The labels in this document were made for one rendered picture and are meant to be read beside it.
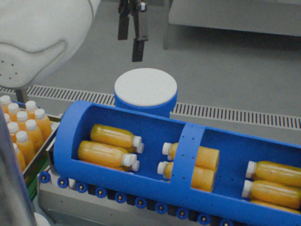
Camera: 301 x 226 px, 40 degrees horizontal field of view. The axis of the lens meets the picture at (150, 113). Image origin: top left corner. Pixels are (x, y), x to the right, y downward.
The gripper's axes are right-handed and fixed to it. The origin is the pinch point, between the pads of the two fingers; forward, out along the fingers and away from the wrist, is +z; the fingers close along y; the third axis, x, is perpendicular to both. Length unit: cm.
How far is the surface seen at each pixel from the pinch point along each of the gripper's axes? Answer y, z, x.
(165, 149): 8.0, 35.0, 13.1
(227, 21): -210, 91, 173
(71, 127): -6.0, 31.6, -15.2
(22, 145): -22, 50, -30
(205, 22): -215, 94, 153
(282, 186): 31, 38, 46
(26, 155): -21, 55, -29
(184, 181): 22.9, 35.3, 13.6
